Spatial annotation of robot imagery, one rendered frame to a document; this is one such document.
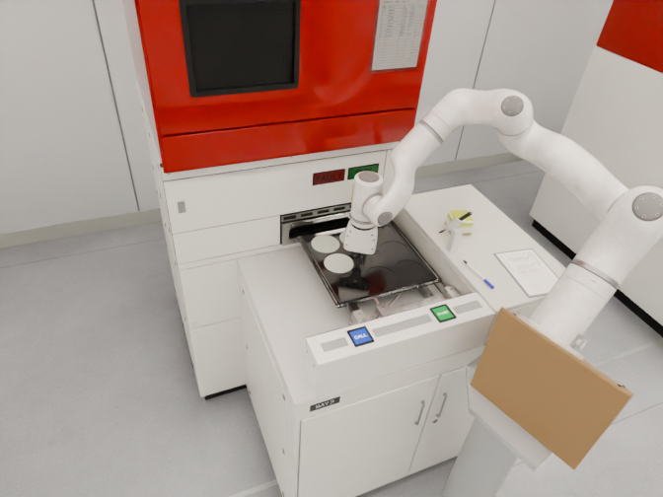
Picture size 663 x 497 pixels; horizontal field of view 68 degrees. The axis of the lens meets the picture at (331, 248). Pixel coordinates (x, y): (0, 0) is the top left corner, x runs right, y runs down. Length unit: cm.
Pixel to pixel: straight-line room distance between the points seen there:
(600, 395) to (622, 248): 34
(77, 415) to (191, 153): 142
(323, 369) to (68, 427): 144
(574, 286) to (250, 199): 99
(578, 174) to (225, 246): 110
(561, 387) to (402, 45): 101
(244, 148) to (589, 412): 112
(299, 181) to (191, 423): 120
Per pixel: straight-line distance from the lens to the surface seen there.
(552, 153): 139
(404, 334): 137
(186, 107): 141
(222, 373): 221
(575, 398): 130
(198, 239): 169
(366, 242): 153
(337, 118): 155
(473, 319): 147
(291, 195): 168
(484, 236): 179
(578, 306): 132
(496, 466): 171
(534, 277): 167
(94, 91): 302
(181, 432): 233
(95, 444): 240
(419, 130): 144
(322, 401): 142
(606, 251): 133
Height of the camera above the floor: 197
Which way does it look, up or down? 39 degrees down
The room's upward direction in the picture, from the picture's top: 5 degrees clockwise
